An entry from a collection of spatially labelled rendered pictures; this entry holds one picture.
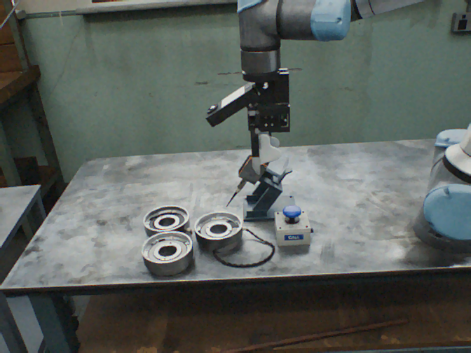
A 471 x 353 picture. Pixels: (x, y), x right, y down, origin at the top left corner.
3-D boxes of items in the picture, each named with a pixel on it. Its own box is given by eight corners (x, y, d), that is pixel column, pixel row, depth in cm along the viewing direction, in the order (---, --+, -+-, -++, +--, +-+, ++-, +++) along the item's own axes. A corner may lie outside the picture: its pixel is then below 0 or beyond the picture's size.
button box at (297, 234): (277, 247, 94) (277, 228, 92) (275, 228, 101) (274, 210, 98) (315, 245, 94) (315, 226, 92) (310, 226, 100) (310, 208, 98)
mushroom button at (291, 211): (283, 233, 94) (283, 213, 92) (282, 223, 98) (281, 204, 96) (302, 232, 94) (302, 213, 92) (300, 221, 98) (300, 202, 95)
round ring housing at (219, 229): (199, 258, 93) (197, 242, 91) (193, 230, 102) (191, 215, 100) (247, 249, 94) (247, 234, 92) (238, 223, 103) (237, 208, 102)
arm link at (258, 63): (240, 53, 78) (240, 44, 85) (241, 78, 80) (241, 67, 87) (282, 50, 77) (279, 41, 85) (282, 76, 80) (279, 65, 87)
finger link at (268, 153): (282, 178, 89) (281, 134, 85) (252, 179, 89) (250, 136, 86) (281, 172, 92) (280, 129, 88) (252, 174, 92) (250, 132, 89)
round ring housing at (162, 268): (201, 268, 90) (199, 252, 88) (151, 285, 87) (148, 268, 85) (185, 241, 99) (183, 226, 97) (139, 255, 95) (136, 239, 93)
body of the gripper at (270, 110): (290, 136, 85) (289, 74, 79) (245, 138, 86) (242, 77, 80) (287, 121, 92) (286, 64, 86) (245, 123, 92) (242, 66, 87)
